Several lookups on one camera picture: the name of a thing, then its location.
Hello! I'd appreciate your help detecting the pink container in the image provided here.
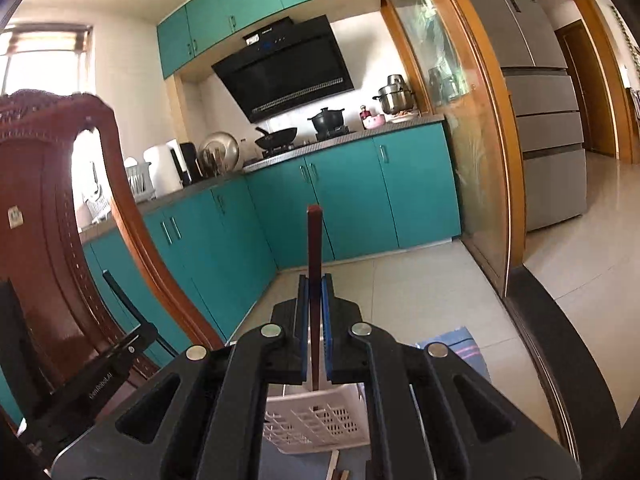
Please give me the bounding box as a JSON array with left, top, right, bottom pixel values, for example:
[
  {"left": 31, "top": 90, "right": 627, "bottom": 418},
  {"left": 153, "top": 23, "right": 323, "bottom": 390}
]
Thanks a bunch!
[{"left": 359, "top": 105, "right": 386, "bottom": 130}]

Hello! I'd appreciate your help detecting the stainless steel pot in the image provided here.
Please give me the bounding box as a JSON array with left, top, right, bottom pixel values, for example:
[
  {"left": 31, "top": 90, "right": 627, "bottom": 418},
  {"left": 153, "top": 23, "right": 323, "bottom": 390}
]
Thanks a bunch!
[{"left": 372, "top": 74, "right": 416, "bottom": 116}]

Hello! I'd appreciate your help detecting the black range hood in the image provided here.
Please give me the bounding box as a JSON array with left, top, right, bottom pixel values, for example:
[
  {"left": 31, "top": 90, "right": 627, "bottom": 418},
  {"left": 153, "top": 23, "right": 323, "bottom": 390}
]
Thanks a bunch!
[{"left": 211, "top": 15, "right": 355, "bottom": 124}]

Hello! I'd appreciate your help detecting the teal lower kitchen cabinet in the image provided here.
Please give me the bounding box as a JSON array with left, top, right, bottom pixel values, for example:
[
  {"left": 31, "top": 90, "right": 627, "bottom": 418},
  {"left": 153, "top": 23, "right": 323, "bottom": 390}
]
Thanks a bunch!
[{"left": 80, "top": 122, "right": 462, "bottom": 343}]

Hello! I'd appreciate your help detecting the grey kitchen countertop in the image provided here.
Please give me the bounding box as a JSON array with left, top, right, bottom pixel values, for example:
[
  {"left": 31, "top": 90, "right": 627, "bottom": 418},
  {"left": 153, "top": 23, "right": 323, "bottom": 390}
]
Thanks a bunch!
[{"left": 80, "top": 114, "right": 446, "bottom": 241}]

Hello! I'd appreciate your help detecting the gas stove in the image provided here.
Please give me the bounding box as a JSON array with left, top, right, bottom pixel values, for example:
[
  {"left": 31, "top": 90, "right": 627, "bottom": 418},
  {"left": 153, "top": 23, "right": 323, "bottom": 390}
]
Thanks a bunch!
[{"left": 259, "top": 127, "right": 359, "bottom": 159}]

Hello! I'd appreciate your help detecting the brown wooden door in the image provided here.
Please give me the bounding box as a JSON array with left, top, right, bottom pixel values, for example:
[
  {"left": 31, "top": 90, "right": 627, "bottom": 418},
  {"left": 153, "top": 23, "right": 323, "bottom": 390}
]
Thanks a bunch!
[{"left": 554, "top": 19, "right": 619, "bottom": 159}]

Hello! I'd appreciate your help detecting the white kitchen appliance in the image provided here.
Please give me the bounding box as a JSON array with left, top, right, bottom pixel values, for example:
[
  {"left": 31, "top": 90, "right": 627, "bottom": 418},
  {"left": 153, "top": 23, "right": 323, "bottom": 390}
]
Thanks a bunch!
[{"left": 143, "top": 138, "right": 184, "bottom": 197}]

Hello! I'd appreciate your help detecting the grey refrigerator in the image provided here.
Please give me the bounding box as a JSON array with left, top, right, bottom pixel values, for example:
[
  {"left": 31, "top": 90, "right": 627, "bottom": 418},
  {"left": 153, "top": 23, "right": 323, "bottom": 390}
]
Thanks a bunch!
[{"left": 444, "top": 0, "right": 589, "bottom": 234}]

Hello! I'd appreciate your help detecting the white dish rack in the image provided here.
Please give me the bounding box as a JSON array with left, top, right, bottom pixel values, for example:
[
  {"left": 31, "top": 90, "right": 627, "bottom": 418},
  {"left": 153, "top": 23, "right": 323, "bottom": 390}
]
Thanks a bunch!
[{"left": 122, "top": 157, "right": 154, "bottom": 204}]

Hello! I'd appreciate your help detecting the steel wok lid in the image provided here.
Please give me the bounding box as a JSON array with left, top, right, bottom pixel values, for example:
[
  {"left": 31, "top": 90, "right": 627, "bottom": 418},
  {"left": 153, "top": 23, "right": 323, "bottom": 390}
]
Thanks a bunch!
[{"left": 198, "top": 131, "right": 245, "bottom": 177}]

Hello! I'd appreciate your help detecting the window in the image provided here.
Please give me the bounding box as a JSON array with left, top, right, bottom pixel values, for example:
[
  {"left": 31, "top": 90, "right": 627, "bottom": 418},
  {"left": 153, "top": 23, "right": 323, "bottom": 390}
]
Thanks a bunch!
[{"left": 0, "top": 22, "right": 94, "bottom": 97}]

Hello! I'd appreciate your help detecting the teal upper kitchen cabinet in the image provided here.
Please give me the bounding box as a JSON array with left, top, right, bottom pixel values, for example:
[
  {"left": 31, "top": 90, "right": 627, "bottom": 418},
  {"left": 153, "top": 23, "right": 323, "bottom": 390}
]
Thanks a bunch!
[{"left": 156, "top": 0, "right": 382, "bottom": 80}]

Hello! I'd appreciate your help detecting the carved wooden chair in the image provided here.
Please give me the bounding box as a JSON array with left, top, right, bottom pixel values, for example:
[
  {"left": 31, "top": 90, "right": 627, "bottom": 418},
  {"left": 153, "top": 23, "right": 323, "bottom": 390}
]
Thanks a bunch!
[{"left": 0, "top": 89, "right": 227, "bottom": 413}]

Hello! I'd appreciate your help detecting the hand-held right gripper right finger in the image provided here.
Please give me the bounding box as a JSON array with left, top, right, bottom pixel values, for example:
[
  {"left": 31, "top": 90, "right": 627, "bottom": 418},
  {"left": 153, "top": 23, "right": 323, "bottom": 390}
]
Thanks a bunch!
[{"left": 321, "top": 273, "right": 582, "bottom": 480}]

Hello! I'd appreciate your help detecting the wooden framed glass sliding door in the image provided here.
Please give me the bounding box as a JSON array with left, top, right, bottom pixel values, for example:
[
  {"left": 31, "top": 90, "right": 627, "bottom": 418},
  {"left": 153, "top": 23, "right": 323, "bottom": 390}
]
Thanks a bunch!
[{"left": 369, "top": 0, "right": 527, "bottom": 297}]

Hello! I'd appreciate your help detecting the black wok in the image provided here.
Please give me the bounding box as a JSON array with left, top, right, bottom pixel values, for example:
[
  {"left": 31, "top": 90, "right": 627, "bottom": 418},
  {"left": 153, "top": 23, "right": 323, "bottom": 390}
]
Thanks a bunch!
[{"left": 254, "top": 126, "right": 299, "bottom": 151}]

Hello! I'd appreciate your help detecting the black cooking pot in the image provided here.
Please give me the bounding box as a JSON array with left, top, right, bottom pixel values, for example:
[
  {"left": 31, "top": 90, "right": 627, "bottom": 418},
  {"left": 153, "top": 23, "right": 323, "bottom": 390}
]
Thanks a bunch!
[{"left": 307, "top": 107, "right": 346, "bottom": 136}]

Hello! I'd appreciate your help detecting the teal kitchen cabinet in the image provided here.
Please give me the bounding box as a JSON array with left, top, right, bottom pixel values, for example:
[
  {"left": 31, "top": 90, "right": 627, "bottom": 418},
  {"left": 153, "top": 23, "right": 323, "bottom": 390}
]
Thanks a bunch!
[
  {"left": 156, "top": 0, "right": 382, "bottom": 80},
  {"left": 80, "top": 122, "right": 462, "bottom": 343}
]

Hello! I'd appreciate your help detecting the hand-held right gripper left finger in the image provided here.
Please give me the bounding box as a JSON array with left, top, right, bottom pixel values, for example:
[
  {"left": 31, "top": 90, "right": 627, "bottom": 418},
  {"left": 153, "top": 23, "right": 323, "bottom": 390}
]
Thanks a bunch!
[{"left": 95, "top": 274, "right": 310, "bottom": 480}]

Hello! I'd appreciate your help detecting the white plastic utensil basket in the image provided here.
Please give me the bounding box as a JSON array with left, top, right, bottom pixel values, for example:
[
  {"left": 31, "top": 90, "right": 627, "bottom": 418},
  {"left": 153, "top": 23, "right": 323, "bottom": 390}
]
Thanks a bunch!
[{"left": 262, "top": 382, "right": 371, "bottom": 454}]

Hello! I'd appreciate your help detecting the black chopstick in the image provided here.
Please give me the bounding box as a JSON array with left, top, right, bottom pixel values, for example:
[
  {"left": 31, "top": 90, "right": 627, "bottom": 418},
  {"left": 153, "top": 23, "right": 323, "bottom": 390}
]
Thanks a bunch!
[{"left": 102, "top": 269, "right": 179, "bottom": 357}]

